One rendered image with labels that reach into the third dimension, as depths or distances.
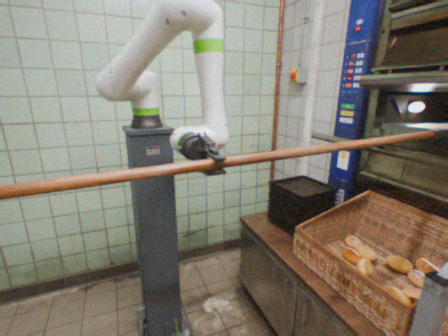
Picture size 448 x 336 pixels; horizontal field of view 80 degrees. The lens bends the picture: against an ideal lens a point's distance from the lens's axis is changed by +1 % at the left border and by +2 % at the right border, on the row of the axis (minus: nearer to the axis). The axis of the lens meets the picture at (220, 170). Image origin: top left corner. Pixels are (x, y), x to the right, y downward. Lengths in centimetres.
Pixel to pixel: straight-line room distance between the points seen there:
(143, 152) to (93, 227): 101
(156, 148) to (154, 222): 37
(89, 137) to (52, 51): 52
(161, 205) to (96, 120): 82
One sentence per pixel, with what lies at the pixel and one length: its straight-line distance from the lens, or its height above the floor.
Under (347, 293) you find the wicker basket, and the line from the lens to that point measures 124.
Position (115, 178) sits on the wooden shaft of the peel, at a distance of 66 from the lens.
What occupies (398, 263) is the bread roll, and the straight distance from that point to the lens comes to 148.
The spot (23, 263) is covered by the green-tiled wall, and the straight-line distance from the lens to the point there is 229.
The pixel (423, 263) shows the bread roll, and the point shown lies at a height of 69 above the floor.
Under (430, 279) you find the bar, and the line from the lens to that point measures 83.
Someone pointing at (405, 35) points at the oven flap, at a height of 160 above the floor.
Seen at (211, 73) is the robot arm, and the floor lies 143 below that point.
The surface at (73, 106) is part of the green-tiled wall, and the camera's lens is 192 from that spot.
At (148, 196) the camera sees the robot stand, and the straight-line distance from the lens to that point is 131.
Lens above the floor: 137
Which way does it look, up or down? 17 degrees down
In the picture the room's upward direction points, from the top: straight up
